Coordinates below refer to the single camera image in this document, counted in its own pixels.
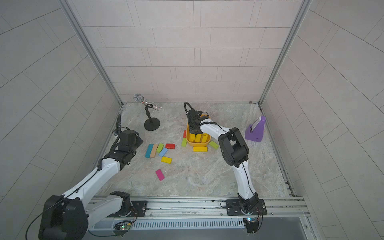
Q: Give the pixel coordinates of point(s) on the green block right of bin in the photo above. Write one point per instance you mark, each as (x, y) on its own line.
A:
(214, 145)

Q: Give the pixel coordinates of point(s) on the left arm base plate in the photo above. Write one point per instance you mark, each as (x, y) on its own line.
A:
(138, 209)

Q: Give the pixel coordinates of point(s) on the aluminium rail frame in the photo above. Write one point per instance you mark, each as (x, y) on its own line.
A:
(161, 208)

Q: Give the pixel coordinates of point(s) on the teal block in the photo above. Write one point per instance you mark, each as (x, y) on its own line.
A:
(149, 151)

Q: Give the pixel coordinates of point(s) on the left circuit board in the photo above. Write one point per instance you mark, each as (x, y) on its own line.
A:
(122, 227)

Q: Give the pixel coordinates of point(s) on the blue block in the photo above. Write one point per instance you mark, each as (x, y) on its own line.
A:
(163, 152)

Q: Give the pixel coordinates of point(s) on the yellow plastic bin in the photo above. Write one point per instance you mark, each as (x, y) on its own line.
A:
(200, 140)

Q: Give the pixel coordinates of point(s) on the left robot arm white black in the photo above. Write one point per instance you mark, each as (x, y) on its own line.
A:
(70, 215)

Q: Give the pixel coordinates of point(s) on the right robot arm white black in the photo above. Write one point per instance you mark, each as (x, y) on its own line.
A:
(235, 153)

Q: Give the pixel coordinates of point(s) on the yellow small block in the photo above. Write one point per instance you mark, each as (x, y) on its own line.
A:
(166, 160)

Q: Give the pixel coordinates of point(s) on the green block in cluster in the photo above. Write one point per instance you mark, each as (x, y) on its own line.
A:
(160, 147)

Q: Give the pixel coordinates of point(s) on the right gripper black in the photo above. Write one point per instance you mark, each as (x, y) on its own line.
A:
(192, 129)

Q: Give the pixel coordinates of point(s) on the green block beside bin left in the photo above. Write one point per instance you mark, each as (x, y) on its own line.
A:
(184, 142)

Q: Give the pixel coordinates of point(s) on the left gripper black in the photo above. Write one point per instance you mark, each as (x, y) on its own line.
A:
(138, 139)

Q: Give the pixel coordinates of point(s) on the microphone on black stand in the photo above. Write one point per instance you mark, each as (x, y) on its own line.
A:
(151, 124)

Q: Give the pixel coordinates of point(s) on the right circuit board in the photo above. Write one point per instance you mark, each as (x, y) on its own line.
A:
(251, 225)

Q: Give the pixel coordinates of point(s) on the circuit board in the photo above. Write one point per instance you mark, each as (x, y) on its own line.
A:
(122, 227)
(251, 225)

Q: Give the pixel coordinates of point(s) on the magenta block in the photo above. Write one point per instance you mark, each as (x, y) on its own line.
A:
(160, 175)

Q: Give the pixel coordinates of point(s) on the red block in cluster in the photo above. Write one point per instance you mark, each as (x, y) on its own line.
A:
(170, 146)

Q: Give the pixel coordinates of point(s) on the purple phone stand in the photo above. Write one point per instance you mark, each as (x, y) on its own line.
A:
(255, 131)

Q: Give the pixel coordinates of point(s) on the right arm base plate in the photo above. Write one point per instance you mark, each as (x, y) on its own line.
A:
(236, 207)

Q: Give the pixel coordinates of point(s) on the tan wooden block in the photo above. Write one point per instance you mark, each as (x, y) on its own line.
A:
(154, 150)

